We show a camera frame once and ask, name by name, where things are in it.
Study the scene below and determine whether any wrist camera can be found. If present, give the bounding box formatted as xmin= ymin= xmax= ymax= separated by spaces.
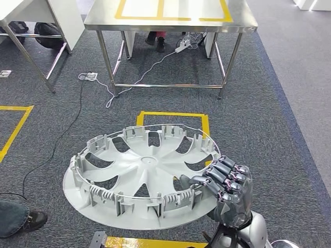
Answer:
xmin=202 ymin=222 xmax=241 ymax=248
xmin=88 ymin=231 xmax=108 ymax=248

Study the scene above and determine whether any person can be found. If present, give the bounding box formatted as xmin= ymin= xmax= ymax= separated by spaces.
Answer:
xmin=145 ymin=31 xmax=168 ymax=54
xmin=0 ymin=200 xmax=48 ymax=239

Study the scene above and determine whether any black floor cable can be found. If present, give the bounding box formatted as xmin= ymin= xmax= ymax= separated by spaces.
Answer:
xmin=0 ymin=80 xmax=85 ymax=201

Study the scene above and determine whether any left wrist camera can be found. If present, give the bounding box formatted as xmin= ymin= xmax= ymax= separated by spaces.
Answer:
xmin=88 ymin=231 xmax=108 ymax=248

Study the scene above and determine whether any grey wheel hubcap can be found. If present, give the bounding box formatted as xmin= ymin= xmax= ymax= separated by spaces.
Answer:
xmin=63 ymin=123 xmax=221 ymax=230

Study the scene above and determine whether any black bag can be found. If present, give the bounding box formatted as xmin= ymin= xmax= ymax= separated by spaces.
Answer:
xmin=33 ymin=22 xmax=65 ymax=50
xmin=0 ymin=21 xmax=29 ymax=45

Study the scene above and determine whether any white power cable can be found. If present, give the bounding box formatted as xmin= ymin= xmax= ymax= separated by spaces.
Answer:
xmin=106 ymin=49 xmax=179 ymax=109
xmin=96 ymin=77 xmax=116 ymax=109

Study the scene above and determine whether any white platform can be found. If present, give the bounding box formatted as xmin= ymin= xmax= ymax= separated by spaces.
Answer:
xmin=292 ymin=0 xmax=331 ymax=11

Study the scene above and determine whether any yellow tape grid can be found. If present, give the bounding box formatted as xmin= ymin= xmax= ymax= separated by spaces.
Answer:
xmin=115 ymin=0 xmax=234 ymax=23

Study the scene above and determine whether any yellow floor tape square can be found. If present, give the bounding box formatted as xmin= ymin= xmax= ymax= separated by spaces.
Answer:
xmin=0 ymin=105 xmax=35 ymax=164
xmin=136 ymin=110 xmax=210 ymax=168

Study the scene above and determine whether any stainless steel workbench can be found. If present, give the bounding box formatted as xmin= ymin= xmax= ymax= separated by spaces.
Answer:
xmin=84 ymin=0 xmax=258 ymax=101

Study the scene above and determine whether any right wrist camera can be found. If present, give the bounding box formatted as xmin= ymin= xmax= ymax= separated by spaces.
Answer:
xmin=202 ymin=222 xmax=241 ymax=248

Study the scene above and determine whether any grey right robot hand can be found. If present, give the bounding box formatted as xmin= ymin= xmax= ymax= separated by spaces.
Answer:
xmin=180 ymin=154 xmax=253 ymax=229

